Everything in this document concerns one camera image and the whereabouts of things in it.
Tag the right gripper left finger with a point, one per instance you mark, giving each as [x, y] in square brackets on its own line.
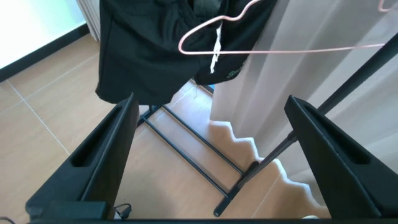
[93, 174]

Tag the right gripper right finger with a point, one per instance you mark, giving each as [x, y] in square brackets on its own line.
[335, 174]

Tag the black shorts with white logo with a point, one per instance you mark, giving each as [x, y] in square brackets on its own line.
[140, 56]

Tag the black clothes rack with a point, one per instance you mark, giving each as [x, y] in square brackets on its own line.
[186, 157]

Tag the pink clothes hanger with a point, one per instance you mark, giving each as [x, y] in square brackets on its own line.
[280, 51]

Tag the beige curtain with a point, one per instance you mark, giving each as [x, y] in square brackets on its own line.
[90, 15]
[295, 87]

